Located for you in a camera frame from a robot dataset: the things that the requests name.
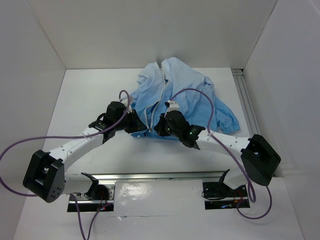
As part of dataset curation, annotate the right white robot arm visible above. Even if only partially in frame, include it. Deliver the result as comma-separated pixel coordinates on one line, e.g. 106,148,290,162
154,110,281,196

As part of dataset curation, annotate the aluminium rail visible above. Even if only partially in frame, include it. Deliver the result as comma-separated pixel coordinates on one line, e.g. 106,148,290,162
91,171,224,181
231,69,262,135

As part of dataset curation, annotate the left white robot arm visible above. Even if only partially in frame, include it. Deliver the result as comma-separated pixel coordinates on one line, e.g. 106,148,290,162
22,101,147,203

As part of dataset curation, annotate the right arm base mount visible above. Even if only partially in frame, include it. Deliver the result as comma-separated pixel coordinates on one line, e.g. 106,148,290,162
201,169,250,210

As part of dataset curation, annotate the front aluminium rail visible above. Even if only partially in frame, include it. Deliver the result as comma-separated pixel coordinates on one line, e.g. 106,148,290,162
91,171,224,181

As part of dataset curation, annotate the light blue zip jacket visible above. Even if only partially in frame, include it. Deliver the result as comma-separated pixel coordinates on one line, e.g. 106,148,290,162
131,57,241,138

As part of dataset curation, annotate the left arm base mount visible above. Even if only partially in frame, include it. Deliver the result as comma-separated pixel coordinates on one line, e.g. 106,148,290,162
67,172,116,213

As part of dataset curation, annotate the right side aluminium rail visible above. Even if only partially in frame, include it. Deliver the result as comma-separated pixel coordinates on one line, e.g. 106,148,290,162
231,69,262,135

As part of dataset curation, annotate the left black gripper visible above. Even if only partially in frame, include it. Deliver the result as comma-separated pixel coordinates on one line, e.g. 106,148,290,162
114,109,147,133

